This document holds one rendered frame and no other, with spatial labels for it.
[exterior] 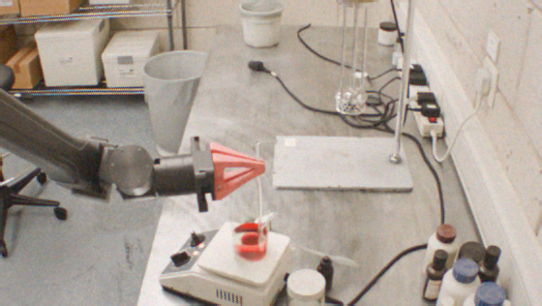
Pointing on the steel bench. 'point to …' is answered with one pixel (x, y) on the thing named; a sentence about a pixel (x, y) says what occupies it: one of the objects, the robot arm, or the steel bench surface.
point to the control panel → (191, 253)
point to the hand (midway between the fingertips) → (258, 167)
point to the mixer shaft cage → (354, 98)
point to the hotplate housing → (220, 291)
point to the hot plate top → (255, 274)
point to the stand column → (404, 82)
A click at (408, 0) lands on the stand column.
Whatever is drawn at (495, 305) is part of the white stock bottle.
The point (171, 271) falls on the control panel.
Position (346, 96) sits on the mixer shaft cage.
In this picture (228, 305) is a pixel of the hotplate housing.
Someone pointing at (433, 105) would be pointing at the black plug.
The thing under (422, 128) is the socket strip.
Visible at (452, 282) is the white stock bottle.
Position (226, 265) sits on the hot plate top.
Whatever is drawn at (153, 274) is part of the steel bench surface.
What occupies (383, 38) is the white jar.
